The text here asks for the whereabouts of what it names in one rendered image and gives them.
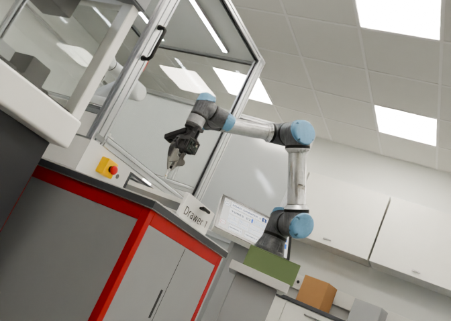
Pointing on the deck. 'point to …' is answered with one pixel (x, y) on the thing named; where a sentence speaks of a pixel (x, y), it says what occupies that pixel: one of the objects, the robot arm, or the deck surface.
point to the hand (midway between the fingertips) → (169, 166)
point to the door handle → (156, 44)
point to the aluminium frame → (163, 14)
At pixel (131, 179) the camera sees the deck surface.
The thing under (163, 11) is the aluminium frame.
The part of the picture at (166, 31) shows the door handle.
